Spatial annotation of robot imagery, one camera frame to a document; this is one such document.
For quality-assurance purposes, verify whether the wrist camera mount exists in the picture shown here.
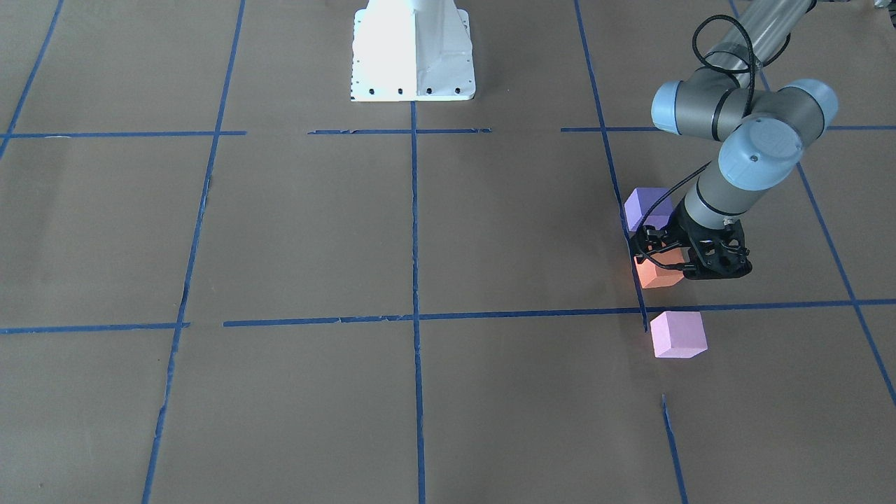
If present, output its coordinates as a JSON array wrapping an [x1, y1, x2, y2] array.
[[681, 219, 753, 280]]

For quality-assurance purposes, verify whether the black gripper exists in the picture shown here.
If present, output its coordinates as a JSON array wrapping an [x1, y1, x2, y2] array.
[[629, 211, 697, 268]]

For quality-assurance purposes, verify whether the purple foam cube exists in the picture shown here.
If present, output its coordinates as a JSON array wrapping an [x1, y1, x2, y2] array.
[[624, 186, 675, 233]]

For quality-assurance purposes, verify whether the white pedestal column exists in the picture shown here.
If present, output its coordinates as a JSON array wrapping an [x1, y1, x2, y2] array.
[[350, 1, 477, 102]]

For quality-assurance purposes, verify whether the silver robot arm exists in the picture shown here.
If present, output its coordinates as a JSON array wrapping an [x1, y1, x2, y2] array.
[[629, 1, 839, 280]]

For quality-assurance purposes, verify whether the pink foam cube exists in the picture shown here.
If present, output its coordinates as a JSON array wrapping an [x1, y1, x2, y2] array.
[[650, 311, 708, 358]]

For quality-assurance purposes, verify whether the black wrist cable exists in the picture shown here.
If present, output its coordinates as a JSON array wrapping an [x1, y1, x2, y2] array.
[[630, 15, 765, 272]]

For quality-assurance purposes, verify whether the orange foam cube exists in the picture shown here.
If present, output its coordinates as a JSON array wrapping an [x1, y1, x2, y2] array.
[[636, 248, 686, 289]]

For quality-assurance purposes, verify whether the brown paper mat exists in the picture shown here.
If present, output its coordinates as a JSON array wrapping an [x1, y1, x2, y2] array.
[[2, 1, 894, 503]]

